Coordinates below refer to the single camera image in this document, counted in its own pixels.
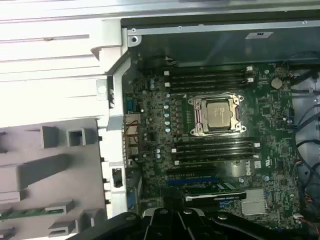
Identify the black cable bundle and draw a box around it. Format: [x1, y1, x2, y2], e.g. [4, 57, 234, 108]
[292, 51, 320, 226]

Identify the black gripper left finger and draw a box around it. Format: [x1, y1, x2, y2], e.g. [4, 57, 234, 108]
[106, 191, 180, 240]

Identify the black expansion slot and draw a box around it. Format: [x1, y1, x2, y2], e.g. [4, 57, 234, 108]
[165, 167, 218, 176]

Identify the blue serial port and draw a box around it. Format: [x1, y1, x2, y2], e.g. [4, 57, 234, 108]
[126, 98, 138, 113]

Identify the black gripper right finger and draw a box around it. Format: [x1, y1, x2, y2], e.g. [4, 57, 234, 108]
[177, 191, 297, 240]

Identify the open PC case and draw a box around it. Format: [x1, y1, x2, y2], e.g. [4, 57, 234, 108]
[96, 9, 320, 240]

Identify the metal socket cover frame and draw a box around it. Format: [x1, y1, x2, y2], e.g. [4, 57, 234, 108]
[187, 93, 247, 137]

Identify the metal rear port block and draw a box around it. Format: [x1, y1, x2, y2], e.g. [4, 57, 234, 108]
[123, 112, 141, 161]

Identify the blue expansion slot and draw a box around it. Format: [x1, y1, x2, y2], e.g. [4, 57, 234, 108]
[166, 177, 220, 186]

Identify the green RAM stick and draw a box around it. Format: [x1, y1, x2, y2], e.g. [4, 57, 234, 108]
[0, 207, 47, 221]

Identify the silver CPU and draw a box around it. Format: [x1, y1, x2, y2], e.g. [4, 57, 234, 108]
[203, 98, 237, 130]

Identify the CPU socket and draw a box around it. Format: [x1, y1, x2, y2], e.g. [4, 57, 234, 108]
[186, 92, 248, 138]

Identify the black graphics card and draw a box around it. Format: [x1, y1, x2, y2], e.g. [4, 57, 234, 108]
[184, 181, 248, 210]

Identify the metal locking lever wire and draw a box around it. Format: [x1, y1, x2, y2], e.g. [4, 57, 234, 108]
[192, 131, 247, 138]
[197, 92, 245, 100]

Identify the black RAM slot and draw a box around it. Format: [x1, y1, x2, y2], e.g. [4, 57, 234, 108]
[174, 153, 261, 166]
[163, 76, 255, 88]
[176, 137, 256, 148]
[169, 82, 248, 93]
[169, 71, 248, 82]
[163, 65, 254, 77]
[177, 148, 257, 160]
[171, 141, 261, 154]

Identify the white parts rack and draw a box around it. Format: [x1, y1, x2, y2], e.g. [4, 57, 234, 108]
[0, 117, 111, 240]

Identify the silver chipset heatsink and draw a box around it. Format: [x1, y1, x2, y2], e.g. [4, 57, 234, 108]
[241, 188, 267, 216]

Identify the green motherboard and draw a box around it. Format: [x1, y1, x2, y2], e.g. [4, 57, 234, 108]
[122, 49, 301, 218]

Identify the white label sticker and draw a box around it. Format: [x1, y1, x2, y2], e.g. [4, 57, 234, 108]
[244, 31, 273, 40]

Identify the thin black cable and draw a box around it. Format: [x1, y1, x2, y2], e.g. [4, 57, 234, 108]
[146, 54, 180, 68]

